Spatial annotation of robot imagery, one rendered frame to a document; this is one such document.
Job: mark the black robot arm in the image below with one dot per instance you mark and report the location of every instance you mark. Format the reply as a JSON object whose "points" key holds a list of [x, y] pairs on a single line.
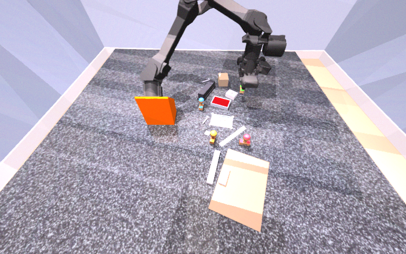
{"points": [[253, 23]]}

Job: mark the white flat strip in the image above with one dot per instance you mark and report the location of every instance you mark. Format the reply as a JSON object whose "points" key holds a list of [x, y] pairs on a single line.
{"points": [[232, 136]]}

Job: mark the white rectangular bar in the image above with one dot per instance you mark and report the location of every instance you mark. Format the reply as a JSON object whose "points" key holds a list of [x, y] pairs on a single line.
{"points": [[213, 167]]}

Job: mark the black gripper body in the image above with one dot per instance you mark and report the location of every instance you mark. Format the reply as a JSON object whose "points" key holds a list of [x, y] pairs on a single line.
{"points": [[248, 66]]}

